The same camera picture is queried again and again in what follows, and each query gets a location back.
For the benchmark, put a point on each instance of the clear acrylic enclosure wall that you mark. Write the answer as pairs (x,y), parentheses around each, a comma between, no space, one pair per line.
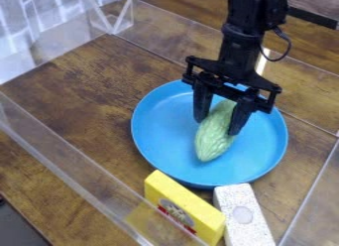
(71,170)

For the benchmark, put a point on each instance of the white curtain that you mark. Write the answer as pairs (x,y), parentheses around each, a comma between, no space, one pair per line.
(40,29)

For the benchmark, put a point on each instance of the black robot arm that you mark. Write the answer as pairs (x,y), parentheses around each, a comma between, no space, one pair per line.
(251,18)

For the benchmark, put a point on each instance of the green bitter gourd toy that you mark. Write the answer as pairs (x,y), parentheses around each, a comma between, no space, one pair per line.
(212,140)

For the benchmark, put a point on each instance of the white speckled block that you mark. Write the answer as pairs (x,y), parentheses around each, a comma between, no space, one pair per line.
(246,226)

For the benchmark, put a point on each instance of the yellow sponge block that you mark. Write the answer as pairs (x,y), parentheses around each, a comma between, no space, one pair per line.
(196,215)

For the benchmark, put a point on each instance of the blue round tray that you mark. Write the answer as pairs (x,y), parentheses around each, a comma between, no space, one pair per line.
(163,130)

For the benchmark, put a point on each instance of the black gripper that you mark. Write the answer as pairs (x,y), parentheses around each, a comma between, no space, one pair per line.
(211,77)

